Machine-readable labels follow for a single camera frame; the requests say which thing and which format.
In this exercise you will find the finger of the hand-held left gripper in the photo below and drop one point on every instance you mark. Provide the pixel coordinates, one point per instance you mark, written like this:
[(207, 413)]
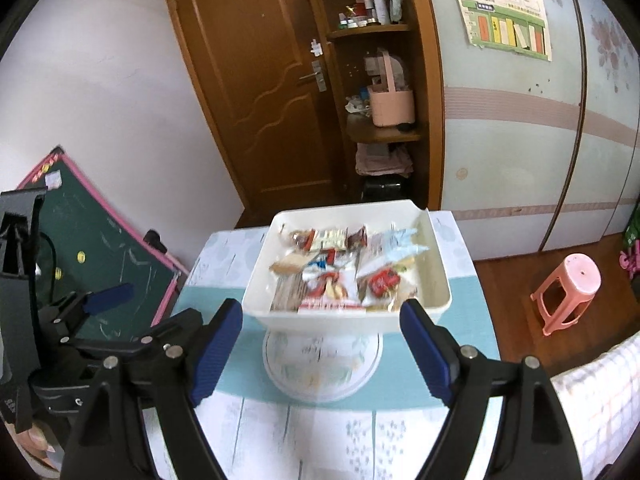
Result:
[(107, 297), (165, 331)]

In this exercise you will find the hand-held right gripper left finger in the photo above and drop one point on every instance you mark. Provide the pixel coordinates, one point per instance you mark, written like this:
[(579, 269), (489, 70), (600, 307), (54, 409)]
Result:
[(217, 355)]

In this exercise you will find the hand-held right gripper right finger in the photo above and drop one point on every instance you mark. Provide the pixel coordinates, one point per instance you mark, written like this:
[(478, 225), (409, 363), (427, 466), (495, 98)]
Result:
[(430, 355)]

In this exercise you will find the clear brown biscuit packet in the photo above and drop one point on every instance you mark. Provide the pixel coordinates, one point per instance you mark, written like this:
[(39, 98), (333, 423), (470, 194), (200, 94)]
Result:
[(287, 292)]

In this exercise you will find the white plastic bin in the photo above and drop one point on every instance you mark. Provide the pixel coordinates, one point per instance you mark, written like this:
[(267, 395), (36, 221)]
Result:
[(325, 322)]

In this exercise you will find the blue snack packet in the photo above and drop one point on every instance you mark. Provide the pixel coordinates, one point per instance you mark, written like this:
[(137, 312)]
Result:
[(400, 240)]

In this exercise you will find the white red apple-print packet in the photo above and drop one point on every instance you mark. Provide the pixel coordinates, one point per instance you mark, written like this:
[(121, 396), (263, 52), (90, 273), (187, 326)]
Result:
[(327, 282)]

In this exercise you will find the brown chocolate packet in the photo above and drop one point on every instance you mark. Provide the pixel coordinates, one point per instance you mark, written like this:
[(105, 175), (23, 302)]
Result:
[(357, 237)]

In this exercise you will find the clear nut packet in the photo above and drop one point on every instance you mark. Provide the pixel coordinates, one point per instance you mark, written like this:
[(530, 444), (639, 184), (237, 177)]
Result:
[(300, 240)]

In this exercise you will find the beige cracker packet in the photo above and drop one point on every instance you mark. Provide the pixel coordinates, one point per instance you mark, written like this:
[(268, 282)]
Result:
[(332, 239)]

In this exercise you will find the person's left hand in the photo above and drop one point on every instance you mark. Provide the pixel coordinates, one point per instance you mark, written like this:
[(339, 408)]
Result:
[(35, 442)]

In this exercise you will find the black clamp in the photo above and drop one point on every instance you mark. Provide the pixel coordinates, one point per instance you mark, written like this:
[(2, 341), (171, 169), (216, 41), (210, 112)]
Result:
[(155, 241)]

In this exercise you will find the pink plastic stool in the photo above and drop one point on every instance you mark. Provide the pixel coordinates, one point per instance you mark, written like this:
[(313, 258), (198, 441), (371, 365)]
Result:
[(575, 275)]

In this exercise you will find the white checked blanket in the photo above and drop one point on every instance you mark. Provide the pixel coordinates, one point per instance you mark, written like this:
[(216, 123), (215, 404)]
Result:
[(605, 410)]

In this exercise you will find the folded pink cloths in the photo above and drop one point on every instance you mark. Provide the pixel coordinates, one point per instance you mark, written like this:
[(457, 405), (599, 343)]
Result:
[(382, 160)]

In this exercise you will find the floral sliding wardrobe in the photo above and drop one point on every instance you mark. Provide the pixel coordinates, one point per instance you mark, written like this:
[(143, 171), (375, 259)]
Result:
[(510, 160)]

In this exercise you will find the pink toy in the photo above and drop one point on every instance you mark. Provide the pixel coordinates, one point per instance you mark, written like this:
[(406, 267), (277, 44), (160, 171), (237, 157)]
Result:
[(631, 262)]

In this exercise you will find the dark green bag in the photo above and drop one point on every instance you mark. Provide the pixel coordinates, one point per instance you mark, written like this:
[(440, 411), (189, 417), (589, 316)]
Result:
[(632, 232)]

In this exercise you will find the wooden corner shelf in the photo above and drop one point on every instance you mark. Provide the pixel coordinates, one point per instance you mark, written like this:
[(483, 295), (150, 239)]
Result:
[(425, 110)]

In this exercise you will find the brown wooden door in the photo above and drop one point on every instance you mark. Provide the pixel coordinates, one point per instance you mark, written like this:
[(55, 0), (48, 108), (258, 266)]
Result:
[(240, 85)]

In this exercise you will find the white door hook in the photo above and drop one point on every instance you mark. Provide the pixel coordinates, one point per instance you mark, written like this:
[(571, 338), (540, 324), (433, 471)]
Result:
[(315, 47)]

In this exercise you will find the row of small bottles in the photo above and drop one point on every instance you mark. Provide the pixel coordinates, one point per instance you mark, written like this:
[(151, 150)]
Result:
[(375, 10)]

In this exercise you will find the green chalkboard pink frame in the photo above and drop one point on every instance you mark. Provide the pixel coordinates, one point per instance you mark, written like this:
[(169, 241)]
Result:
[(110, 240)]

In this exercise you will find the wall poster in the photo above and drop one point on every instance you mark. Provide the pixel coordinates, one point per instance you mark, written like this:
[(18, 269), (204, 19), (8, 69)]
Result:
[(500, 15)]

